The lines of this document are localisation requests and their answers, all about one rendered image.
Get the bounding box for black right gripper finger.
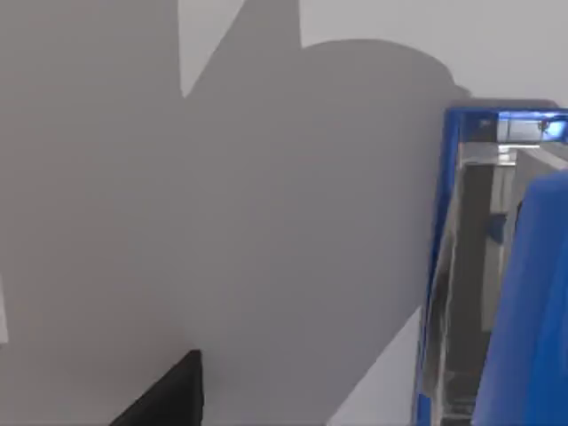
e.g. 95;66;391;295
109;349;205;426

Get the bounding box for blue and silver stapler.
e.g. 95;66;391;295
410;99;568;426

